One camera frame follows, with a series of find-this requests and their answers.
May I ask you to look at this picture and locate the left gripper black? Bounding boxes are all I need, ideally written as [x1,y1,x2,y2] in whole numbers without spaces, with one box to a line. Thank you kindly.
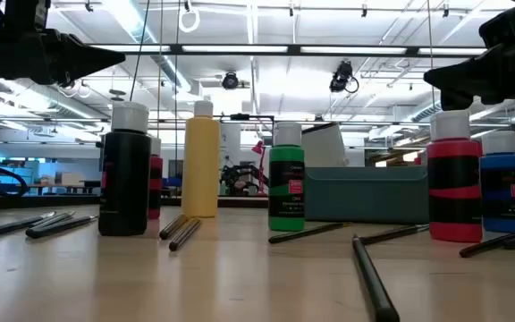
[0,27,127,86]

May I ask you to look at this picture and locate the blue small paint bottle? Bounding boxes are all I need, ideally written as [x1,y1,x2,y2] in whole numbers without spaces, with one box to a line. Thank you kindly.
[479,130,515,233]

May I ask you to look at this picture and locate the black small paint bottle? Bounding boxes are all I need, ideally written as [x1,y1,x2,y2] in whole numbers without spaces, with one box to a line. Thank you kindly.
[97,100,152,237]

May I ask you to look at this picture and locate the crimson small paint bottle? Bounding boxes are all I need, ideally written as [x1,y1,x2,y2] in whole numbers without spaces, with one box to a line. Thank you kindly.
[148,136,164,220]

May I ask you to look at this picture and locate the teal plastic caddy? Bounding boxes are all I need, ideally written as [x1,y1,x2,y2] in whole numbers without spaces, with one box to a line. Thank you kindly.
[304,165,431,225]

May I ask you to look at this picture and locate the black pens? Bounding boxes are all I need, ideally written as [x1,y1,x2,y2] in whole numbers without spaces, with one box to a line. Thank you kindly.
[458,231,515,259]

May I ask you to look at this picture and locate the short black pen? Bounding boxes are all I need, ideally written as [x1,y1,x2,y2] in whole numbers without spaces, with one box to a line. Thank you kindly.
[359,223,431,246]

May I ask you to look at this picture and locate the tall yellow paint bottle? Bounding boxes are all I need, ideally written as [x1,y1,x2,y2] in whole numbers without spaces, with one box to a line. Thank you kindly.
[181,99,221,219]

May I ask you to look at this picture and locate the green small paint bottle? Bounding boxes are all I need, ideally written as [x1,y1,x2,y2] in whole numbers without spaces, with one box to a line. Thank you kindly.
[267,121,306,233]

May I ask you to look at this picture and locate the long black pen foreground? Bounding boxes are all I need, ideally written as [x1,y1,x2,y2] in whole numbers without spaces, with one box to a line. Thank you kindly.
[351,233,401,322]

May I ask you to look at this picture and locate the cardboard box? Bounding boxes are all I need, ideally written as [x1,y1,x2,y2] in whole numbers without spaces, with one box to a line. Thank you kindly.
[60,173,85,187]

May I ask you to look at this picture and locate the white pillar panel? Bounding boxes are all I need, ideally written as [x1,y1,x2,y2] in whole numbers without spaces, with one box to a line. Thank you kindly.
[219,123,242,180]

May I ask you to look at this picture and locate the pink desk lamp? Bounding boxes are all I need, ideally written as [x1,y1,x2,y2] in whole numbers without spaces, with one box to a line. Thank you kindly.
[251,140,268,197]

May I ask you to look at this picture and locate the black hanging cord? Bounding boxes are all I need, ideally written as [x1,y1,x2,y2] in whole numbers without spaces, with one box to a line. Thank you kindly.
[130,0,151,103]

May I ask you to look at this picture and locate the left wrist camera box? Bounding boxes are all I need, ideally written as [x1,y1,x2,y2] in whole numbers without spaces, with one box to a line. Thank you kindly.
[3,0,52,30]

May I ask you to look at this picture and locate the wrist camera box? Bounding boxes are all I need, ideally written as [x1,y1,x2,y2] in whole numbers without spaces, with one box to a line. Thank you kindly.
[3,0,52,30]
[479,1,515,46]

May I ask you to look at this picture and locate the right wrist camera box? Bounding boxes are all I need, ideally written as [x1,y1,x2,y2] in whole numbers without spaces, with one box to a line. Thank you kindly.
[479,1,515,46]

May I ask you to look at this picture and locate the white hanging ring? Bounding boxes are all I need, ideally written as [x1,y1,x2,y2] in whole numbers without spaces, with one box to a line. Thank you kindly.
[178,8,201,34]

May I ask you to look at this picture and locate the black hanging camera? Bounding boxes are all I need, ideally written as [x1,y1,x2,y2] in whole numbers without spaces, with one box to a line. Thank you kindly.
[328,61,360,94]
[221,71,240,90]

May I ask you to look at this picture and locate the black looped cable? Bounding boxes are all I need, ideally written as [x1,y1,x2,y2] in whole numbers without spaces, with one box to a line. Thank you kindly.
[0,142,30,198]

